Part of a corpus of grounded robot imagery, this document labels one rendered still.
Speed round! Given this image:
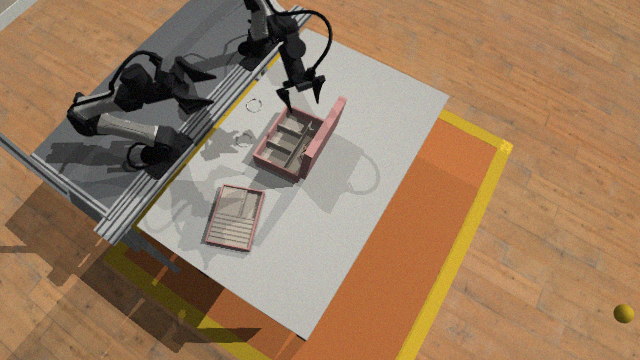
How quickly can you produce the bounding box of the grey metal extrusion rail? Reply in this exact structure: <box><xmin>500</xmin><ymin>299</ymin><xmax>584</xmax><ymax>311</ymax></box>
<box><xmin>94</xmin><ymin>42</ymin><xmax>283</xmax><ymax>246</ymax></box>

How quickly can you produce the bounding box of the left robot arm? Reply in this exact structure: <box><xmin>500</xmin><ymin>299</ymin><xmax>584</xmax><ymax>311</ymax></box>
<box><xmin>239</xmin><ymin>0</ymin><xmax>313</xmax><ymax>92</ymax></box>

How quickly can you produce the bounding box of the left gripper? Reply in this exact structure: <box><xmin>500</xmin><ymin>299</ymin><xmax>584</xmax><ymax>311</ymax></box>
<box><xmin>276</xmin><ymin>58</ymin><xmax>326</xmax><ymax>113</ymax></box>

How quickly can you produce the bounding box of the pink jewelry box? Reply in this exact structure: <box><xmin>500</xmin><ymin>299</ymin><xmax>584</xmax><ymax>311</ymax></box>
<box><xmin>253</xmin><ymin>95</ymin><xmax>347</xmax><ymax>183</ymax></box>

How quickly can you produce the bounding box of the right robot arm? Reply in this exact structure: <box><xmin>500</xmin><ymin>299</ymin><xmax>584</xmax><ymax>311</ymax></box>
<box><xmin>66</xmin><ymin>52</ymin><xmax>194</xmax><ymax>180</ymax></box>

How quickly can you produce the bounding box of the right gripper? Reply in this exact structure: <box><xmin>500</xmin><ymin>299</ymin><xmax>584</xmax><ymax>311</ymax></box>
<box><xmin>154</xmin><ymin>56</ymin><xmax>217</xmax><ymax>115</ymax></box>

